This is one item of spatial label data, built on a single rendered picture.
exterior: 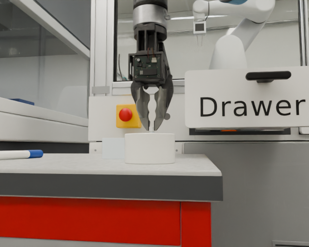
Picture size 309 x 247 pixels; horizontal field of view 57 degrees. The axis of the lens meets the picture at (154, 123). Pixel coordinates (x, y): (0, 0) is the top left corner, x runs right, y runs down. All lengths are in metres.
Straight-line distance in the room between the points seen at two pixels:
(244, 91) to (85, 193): 0.36
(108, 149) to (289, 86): 0.35
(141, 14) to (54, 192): 0.42
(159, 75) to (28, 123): 0.80
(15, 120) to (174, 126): 0.62
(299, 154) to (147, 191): 0.69
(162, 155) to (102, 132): 0.57
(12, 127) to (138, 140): 0.86
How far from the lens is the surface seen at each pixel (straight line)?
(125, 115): 0.84
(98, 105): 0.94
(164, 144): 0.37
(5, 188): 0.35
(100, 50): 0.98
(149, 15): 0.62
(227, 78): 0.56
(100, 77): 0.96
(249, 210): 0.91
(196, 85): 0.55
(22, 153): 0.57
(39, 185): 0.32
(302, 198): 0.94
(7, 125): 1.16
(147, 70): 0.57
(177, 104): 0.89
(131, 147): 0.38
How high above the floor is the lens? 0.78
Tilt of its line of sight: 5 degrees up
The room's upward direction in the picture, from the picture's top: straight up
